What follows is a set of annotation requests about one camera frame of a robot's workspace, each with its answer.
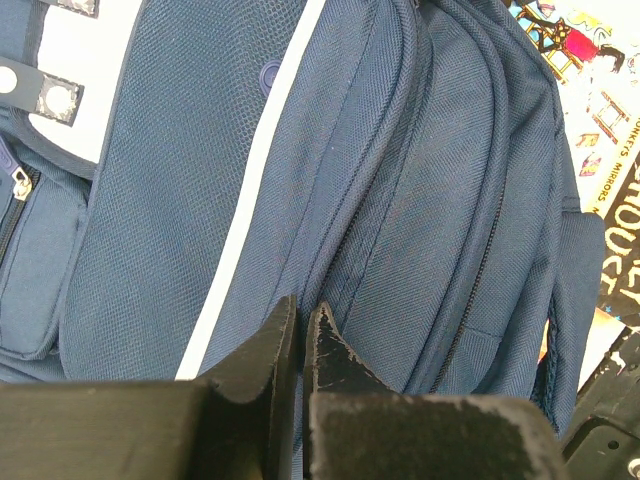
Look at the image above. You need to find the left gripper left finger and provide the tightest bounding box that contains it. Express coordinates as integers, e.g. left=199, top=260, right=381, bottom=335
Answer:
left=1, top=296, right=298, bottom=479

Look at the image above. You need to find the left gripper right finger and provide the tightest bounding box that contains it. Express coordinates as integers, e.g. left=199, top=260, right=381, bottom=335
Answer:
left=303, top=302, right=569, bottom=479

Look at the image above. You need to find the navy blue school backpack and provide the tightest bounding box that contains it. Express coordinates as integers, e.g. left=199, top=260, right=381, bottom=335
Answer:
left=0, top=0, right=607, bottom=441

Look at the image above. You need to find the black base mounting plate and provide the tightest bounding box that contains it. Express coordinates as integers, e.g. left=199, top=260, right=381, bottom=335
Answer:
left=563, top=327, right=639, bottom=480

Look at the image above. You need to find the black 169-storey treehouse book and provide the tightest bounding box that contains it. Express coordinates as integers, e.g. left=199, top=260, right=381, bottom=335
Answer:
left=506, top=1, right=639, bottom=384

